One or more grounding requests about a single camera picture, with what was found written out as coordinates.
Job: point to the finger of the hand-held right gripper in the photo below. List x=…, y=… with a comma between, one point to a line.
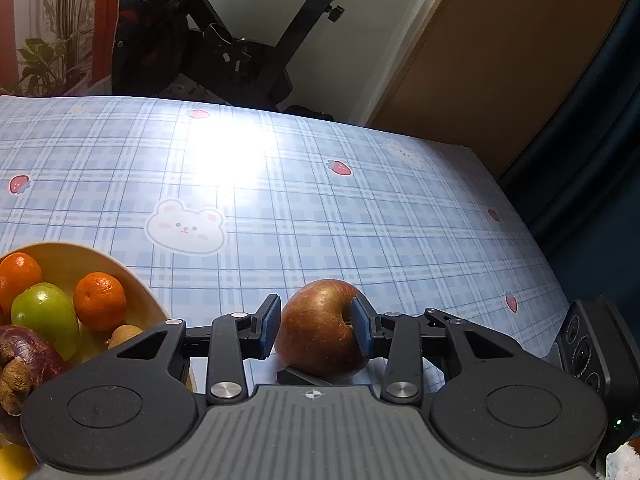
x=495, y=332
x=305, y=376

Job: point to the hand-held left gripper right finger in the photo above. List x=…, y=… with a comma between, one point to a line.
x=362, y=332

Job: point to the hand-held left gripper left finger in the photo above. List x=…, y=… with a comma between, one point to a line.
x=270, y=325

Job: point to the red apple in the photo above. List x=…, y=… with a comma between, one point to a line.
x=320, y=330

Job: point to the brown longan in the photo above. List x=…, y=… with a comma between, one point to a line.
x=122, y=334

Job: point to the cream round plate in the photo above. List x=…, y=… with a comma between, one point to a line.
x=125, y=280

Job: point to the orange mandarin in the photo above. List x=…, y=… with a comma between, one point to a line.
x=100, y=300
x=20, y=275

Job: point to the green jujube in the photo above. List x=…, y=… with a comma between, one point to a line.
x=47, y=315

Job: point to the dark purple mangosteen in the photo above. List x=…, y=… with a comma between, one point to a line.
x=30, y=360

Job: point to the yellow lemon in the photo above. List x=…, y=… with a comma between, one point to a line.
x=15, y=462

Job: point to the white fuzzy cloth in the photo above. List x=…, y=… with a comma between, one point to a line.
x=625, y=462

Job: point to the blue plaid tablecloth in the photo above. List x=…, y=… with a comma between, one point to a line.
x=325, y=200

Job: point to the dark blue curtain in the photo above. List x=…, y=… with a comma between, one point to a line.
x=590, y=160

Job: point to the wooden door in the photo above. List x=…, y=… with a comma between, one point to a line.
x=490, y=60

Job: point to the black exercise bike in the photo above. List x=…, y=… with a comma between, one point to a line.
x=225, y=35

